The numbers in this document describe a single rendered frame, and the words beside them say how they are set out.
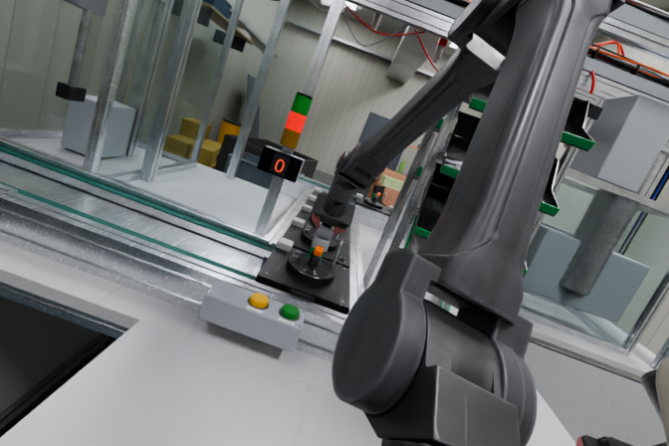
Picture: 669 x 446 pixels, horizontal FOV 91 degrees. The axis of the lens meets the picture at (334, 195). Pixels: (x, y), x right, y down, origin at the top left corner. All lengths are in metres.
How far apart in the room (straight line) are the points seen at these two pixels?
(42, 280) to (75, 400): 0.32
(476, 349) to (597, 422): 1.93
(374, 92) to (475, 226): 9.86
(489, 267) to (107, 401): 0.59
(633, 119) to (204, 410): 1.84
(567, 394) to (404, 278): 1.81
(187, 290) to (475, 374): 0.70
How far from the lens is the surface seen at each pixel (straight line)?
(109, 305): 0.85
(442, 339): 0.21
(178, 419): 0.66
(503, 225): 0.24
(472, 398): 0.20
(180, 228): 1.11
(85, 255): 0.93
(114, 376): 0.71
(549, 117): 0.30
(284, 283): 0.83
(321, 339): 0.81
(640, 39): 1.78
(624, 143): 1.90
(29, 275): 0.94
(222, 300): 0.73
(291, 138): 0.96
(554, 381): 1.93
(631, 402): 2.16
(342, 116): 10.00
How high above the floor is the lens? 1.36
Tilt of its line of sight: 11 degrees down
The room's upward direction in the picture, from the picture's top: 21 degrees clockwise
